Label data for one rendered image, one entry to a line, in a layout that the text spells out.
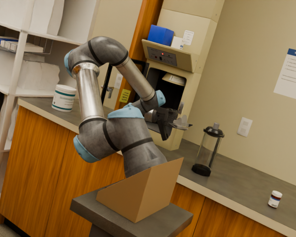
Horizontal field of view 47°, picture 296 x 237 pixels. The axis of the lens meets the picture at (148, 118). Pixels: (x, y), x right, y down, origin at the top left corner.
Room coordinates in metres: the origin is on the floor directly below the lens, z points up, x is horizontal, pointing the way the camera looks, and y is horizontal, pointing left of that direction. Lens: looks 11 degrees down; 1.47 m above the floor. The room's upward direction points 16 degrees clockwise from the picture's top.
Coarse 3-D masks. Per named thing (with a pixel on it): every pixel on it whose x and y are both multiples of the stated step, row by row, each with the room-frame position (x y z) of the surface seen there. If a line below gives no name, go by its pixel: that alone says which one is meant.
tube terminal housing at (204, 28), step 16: (160, 16) 2.08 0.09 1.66; (176, 16) 2.03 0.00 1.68; (192, 16) 1.98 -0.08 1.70; (176, 32) 2.01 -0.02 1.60; (208, 32) 1.95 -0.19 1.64; (192, 48) 1.95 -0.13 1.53; (208, 48) 2.01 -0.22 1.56; (160, 64) 2.04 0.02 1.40; (192, 80) 1.93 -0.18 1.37; (192, 96) 1.99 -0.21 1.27; (176, 128) 1.93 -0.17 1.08; (160, 144) 1.96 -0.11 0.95; (176, 144) 1.98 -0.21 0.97
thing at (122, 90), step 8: (136, 64) 1.99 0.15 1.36; (112, 72) 1.84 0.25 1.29; (112, 80) 1.85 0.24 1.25; (120, 80) 1.91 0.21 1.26; (120, 88) 1.92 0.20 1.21; (128, 88) 1.98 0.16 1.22; (112, 96) 1.88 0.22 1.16; (120, 96) 1.94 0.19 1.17; (128, 96) 1.99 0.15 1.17; (104, 104) 1.84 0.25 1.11; (112, 104) 1.89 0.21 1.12; (120, 104) 1.95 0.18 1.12; (104, 112) 1.85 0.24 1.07
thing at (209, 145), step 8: (208, 136) 1.66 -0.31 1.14; (216, 136) 1.64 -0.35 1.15; (200, 144) 1.70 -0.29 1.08; (208, 144) 1.65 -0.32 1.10; (216, 144) 1.65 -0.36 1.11; (200, 152) 1.67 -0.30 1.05; (208, 152) 1.65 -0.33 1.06; (216, 152) 1.67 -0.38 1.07; (200, 160) 1.66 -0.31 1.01; (208, 160) 1.65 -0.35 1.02; (200, 168) 1.65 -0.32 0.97; (208, 168) 1.65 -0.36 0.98
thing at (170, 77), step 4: (168, 72) 2.05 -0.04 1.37; (164, 76) 2.06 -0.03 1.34; (168, 76) 2.03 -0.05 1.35; (172, 76) 2.02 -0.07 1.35; (176, 76) 2.01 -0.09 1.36; (180, 76) 2.02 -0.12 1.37; (168, 80) 2.01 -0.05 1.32; (172, 80) 2.00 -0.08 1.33; (176, 80) 2.00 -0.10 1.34; (180, 80) 2.01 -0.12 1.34; (184, 80) 2.02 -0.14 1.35; (180, 84) 2.00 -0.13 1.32; (184, 84) 2.01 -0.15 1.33
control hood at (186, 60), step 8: (144, 40) 1.97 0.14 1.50; (144, 48) 2.01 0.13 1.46; (160, 48) 1.93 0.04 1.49; (168, 48) 1.90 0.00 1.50; (176, 48) 1.87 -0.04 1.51; (176, 56) 1.90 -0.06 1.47; (184, 56) 1.86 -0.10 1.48; (192, 56) 1.85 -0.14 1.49; (168, 64) 1.98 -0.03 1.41; (184, 64) 1.90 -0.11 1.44; (192, 64) 1.88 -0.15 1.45
